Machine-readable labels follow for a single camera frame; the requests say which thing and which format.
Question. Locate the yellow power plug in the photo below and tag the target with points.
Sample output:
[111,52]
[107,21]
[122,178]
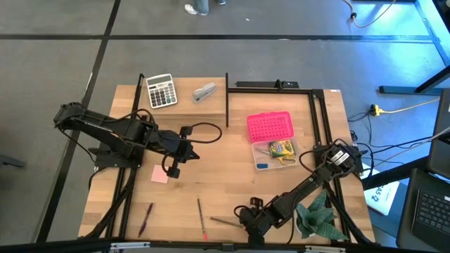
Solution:
[377,110]

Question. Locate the black overhead frame bar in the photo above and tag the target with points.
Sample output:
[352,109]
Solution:
[70,246]

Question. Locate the raised wooden shelf black frame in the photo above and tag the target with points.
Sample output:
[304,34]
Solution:
[186,109]

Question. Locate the pink sticky note pad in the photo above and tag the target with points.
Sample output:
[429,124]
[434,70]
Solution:
[158,175]

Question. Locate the yellow green crayon box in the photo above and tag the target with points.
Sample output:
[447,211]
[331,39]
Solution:
[282,148]

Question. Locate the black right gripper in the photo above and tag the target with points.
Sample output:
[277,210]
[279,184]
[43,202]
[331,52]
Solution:
[262,219]

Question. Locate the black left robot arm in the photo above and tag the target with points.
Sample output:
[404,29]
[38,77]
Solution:
[102,124]

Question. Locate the black desk strut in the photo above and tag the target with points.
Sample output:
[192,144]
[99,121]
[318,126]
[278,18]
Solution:
[393,172]

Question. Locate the grey desk calculator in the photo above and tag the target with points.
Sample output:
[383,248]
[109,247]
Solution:
[161,93]

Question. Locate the pink-lidded clear pencil case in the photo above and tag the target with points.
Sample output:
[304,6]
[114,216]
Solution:
[270,126]

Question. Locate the grey stapler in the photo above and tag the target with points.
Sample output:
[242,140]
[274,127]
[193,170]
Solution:
[204,93]

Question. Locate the black table frame rails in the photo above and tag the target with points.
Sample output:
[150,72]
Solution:
[318,116]

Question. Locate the black laptop with keyboard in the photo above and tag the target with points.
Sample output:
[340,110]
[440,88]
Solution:
[432,211]

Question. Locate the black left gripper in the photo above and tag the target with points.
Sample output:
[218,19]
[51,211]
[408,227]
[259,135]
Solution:
[174,144]

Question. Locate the person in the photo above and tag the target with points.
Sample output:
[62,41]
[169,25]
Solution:
[202,5]

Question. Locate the white printed paper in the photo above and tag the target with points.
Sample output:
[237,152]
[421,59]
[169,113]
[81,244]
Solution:
[383,198]

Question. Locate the black chair base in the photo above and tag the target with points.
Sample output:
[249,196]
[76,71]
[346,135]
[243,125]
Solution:
[10,161]

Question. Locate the pencil with red eraser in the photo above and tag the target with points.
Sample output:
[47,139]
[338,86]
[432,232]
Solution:
[201,218]

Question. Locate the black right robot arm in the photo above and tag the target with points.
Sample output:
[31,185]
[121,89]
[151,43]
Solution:
[309,182]

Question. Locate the blue eraser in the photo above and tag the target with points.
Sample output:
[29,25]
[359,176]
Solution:
[262,166]

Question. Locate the purple pen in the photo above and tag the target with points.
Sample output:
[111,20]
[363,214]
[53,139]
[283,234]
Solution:
[145,220]

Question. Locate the black desk leg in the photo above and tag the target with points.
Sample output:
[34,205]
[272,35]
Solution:
[397,89]
[443,7]

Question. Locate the green leafy plant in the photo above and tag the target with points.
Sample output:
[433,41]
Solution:
[316,219]

